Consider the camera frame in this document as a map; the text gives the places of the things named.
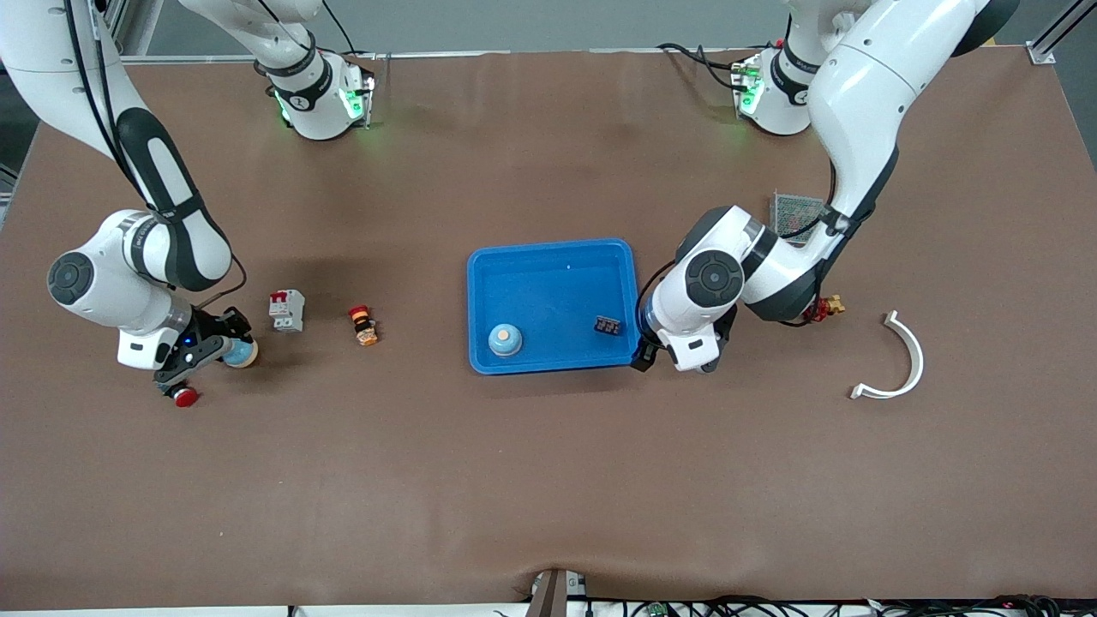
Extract blue plastic tray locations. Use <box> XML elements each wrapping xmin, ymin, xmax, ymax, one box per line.
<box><xmin>466</xmin><ymin>238</ymin><xmax>645</xmax><ymax>376</ymax></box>

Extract red button orange body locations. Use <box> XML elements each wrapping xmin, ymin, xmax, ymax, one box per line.
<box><xmin>347</xmin><ymin>305</ymin><xmax>380</xmax><ymax>347</ymax></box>

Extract metal mesh power supply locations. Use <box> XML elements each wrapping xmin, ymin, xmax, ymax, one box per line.
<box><xmin>770</xmin><ymin>190</ymin><xmax>827</xmax><ymax>245</ymax></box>

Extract brown table mat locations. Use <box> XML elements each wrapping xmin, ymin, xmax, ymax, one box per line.
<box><xmin>0</xmin><ymin>47</ymin><xmax>1097</xmax><ymax>611</ymax></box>

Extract white circuit breaker red switch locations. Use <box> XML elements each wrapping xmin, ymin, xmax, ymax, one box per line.
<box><xmin>268</xmin><ymin>290</ymin><xmax>307</xmax><ymax>333</ymax></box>

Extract white curved plastic bracket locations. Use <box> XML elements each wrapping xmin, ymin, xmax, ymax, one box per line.
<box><xmin>849</xmin><ymin>310</ymin><xmax>926</xmax><ymax>401</ymax></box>

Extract black base cables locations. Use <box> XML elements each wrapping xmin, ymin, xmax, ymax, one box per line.
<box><xmin>658</xmin><ymin>41</ymin><xmax>746</xmax><ymax>91</ymax></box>

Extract aluminium frame post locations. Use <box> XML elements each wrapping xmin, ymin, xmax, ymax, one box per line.
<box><xmin>1027</xmin><ymin>0</ymin><xmax>1097</xmax><ymax>65</ymax></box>

